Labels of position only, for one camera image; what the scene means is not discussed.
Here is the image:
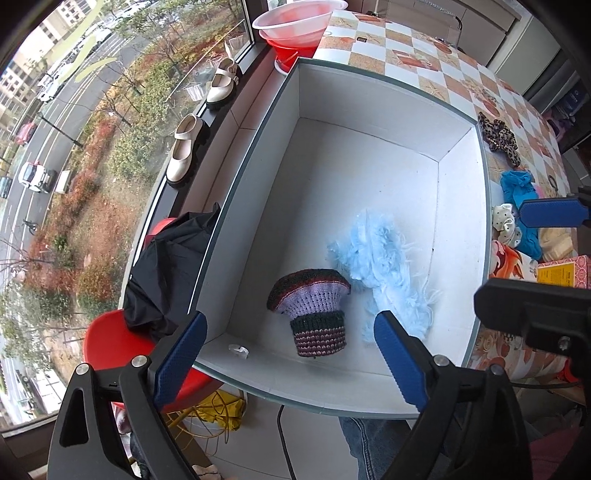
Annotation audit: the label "red plastic chair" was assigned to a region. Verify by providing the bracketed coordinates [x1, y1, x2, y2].
[84, 217, 225, 414]

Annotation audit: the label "black cable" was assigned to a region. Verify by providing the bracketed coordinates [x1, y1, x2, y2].
[277, 406, 298, 480]

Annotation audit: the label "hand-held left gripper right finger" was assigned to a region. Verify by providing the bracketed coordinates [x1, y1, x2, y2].
[374, 310, 532, 480]

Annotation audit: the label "yellow cardboard box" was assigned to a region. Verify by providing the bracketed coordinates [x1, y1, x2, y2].
[536, 258, 578, 289]

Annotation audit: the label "red plastic basin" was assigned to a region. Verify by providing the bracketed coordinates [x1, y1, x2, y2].
[267, 39, 324, 75]

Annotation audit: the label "leopard print scrunchie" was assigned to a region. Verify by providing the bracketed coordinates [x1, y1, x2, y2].
[477, 112, 522, 168]

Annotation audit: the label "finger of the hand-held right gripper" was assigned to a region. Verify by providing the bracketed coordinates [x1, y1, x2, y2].
[519, 186, 591, 230]
[474, 277, 591, 384]

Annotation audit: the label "polka dot scrunchie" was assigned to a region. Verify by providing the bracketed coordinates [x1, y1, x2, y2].
[490, 203, 525, 247]

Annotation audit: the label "white cardboard box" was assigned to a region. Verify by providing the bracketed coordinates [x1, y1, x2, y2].
[193, 57, 491, 420]

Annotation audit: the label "checked printed tablecloth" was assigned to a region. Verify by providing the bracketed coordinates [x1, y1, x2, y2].
[314, 9, 583, 384]

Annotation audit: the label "beige strap shoe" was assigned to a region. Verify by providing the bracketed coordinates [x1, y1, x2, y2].
[165, 114, 206, 188]
[205, 58, 241, 110]

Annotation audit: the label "clear plastic basin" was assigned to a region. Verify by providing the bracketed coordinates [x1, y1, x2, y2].
[252, 0, 348, 47]

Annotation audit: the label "light blue fluffy cloth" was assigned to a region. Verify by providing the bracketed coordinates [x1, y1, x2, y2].
[327, 209, 439, 344]

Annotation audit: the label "gold wire frame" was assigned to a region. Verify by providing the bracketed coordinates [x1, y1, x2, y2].
[164, 392, 241, 462]

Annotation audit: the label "blue jeans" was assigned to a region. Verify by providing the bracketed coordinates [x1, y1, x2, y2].
[339, 415, 421, 480]

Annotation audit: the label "pink garment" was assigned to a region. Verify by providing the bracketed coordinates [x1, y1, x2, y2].
[529, 427, 587, 480]

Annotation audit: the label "black cloth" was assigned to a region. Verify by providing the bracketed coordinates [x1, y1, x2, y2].
[122, 203, 221, 342]

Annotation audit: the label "beige knitted cloth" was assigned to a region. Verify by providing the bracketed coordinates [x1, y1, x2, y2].
[538, 226, 575, 264]

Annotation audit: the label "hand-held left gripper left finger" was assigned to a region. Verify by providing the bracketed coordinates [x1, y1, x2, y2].
[46, 311, 208, 480]

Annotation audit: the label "yellow cloth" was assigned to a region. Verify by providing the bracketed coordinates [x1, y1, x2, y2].
[196, 390, 247, 432]

